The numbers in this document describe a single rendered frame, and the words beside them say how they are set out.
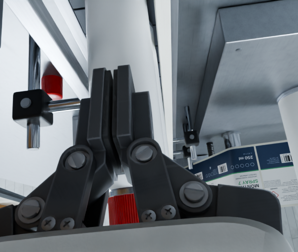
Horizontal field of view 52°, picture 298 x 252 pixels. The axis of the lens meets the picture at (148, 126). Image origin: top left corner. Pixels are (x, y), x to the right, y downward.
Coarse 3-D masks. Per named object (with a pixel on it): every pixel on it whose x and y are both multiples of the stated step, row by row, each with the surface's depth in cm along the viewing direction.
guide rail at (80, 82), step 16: (16, 0) 15; (32, 0) 15; (16, 16) 16; (32, 16) 16; (48, 16) 17; (32, 32) 17; (48, 32) 17; (48, 48) 19; (64, 48) 20; (64, 64) 21; (80, 80) 23; (80, 96) 26
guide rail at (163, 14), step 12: (156, 0) 22; (168, 0) 23; (156, 12) 24; (168, 12) 24; (156, 24) 26; (168, 24) 25; (168, 36) 27; (168, 48) 29; (168, 60) 31; (168, 72) 33; (168, 84) 36; (168, 96) 40; (168, 108) 44; (168, 120) 49; (168, 132) 56; (168, 144) 64
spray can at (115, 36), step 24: (96, 0) 23; (120, 0) 22; (144, 0) 24; (96, 24) 22; (120, 24) 22; (144, 24) 23; (96, 48) 22; (120, 48) 21; (144, 48) 22; (144, 72) 21; (120, 192) 19; (120, 216) 19
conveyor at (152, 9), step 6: (72, 0) 26; (78, 0) 26; (84, 0) 27; (150, 0) 27; (72, 6) 27; (78, 6) 27; (84, 6) 27; (150, 6) 28; (78, 12) 28; (84, 12) 28; (150, 12) 29; (78, 18) 29; (84, 18) 29; (150, 18) 30; (84, 24) 30; (84, 30) 31; (156, 30) 32; (156, 36) 33; (156, 42) 34; (156, 48) 35; (156, 54) 36; (162, 96) 48
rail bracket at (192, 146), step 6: (186, 108) 67; (186, 114) 67; (186, 120) 67; (186, 132) 65; (192, 132) 64; (186, 138) 64; (192, 138) 64; (198, 138) 64; (186, 144) 64; (192, 144) 64; (198, 144) 65; (192, 150) 64; (192, 156) 64
